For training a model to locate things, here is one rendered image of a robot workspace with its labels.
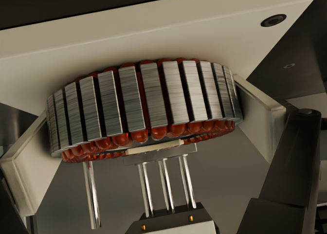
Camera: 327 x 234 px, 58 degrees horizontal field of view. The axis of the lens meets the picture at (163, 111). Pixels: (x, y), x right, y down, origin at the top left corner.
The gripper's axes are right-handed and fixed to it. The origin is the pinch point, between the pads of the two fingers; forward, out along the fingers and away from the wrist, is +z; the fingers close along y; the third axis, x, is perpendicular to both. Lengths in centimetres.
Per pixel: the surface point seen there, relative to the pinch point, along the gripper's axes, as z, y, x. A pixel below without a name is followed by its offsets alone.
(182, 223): -0.6, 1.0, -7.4
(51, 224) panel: 18.2, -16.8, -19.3
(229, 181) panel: 18.4, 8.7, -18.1
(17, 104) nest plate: 0.1, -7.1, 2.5
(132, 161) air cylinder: 9.7, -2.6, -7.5
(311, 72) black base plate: 10.3, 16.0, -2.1
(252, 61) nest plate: 0.0, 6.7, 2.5
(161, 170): 10.7, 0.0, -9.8
